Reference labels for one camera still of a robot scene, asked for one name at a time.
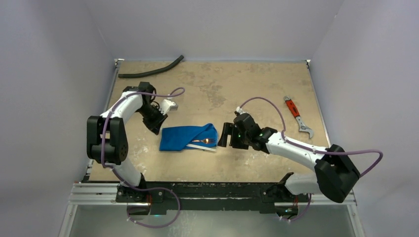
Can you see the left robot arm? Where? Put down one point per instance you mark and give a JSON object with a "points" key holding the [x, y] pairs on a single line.
{"points": [[107, 141]]}

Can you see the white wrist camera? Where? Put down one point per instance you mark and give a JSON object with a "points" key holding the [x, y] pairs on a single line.
{"points": [[167, 105], [238, 111]]}

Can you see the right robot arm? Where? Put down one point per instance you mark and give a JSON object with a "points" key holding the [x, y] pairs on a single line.
{"points": [[334, 174]]}

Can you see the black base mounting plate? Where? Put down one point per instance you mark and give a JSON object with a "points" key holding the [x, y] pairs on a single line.
{"points": [[212, 205]]}

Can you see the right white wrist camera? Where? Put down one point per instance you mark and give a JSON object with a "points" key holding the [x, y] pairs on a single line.
{"points": [[238, 111]]}

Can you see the aluminium frame rail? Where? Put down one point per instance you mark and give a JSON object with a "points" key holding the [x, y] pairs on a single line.
{"points": [[112, 193]]}

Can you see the blue cloth napkin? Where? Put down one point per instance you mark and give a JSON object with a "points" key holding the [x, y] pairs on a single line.
{"points": [[176, 138]]}

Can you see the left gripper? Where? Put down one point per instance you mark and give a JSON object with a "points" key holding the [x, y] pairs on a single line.
{"points": [[155, 125]]}

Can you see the brown plastic utensil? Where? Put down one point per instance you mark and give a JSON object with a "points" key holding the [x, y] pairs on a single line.
{"points": [[205, 141]]}

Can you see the black foam tube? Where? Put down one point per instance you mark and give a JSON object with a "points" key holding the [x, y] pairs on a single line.
{"points": [[152, 72]]}

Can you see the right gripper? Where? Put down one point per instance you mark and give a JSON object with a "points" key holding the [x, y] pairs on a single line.
{"points": [[233, 137]]}

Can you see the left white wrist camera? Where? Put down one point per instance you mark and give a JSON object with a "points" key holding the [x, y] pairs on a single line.
{"points": [[167, 105]]}

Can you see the red handled adjustable wrench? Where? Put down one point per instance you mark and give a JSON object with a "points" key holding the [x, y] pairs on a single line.
{"points": [[302, 127]]}

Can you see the white plastic utensil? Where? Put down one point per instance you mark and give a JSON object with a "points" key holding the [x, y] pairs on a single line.
{"points": [[201, 147]]}

